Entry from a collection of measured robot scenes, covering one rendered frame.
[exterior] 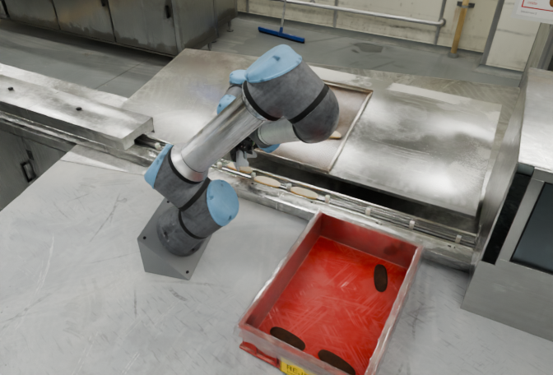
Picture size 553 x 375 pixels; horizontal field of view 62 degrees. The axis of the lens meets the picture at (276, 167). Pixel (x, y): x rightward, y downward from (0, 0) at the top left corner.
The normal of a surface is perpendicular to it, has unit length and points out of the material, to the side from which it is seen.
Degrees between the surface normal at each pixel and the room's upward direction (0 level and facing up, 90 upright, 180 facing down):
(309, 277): 0
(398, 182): 10
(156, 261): 90
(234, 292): 0
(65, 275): 0
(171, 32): 90
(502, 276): 90
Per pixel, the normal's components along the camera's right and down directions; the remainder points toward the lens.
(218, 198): 0.76, -0.39
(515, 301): -0.44, 0.53
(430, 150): -0.07, -0.70
